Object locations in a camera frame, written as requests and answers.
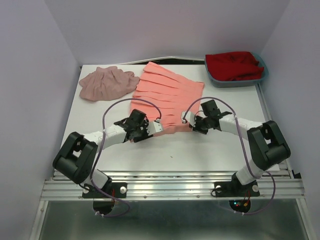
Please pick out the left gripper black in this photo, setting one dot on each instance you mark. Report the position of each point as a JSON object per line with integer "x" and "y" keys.
{"x": 144, "y": 125}

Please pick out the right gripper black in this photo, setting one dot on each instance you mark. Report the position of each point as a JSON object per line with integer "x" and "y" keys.
{"x": 196, "y": 129}

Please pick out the salmon orange skirt pile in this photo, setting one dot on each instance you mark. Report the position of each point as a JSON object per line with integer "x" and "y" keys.
{"x": 172, "y": 93}

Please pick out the dusty pink pleated skirt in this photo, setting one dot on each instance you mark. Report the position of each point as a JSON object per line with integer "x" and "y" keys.
{"x": 107, "y": 84}

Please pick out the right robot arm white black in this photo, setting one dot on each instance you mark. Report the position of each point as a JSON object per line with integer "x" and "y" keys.
{"x": 267, "y": 146}

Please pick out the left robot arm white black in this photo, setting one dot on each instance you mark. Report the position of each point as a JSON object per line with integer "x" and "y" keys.
{"x": 76, "y": 157}

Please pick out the blue grey plastic basket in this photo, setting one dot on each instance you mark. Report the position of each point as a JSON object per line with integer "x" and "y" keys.
{"x": 244, "y": 83}

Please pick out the red garment in basket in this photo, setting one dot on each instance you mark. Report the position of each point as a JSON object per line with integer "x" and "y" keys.
{"x": 234, "y": 66}

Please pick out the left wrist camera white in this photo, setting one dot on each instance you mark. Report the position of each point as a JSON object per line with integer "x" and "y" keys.
{"x": 154, "y": 128}

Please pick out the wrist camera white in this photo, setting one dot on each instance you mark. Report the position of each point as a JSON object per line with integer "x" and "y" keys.
{"x": 187, "y": 117}
{"x": 154, "y": 128}

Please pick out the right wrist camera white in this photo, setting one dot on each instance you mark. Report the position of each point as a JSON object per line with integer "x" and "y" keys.
{"x": 187, "y": 117}

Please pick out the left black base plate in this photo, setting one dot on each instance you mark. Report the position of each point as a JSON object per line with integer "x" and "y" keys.
{"x": 115, "y": 189}

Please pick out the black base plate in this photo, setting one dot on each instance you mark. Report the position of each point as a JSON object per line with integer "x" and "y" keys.
{"x": 115, "y": 189}
{"x": 228, "y": 189}

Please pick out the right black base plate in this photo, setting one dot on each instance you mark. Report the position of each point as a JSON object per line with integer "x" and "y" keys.
{"x": 228, "y": 189}

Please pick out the aluminium rail frame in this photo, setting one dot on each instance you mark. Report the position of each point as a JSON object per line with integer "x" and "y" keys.
{"x": 169, "y": 181}

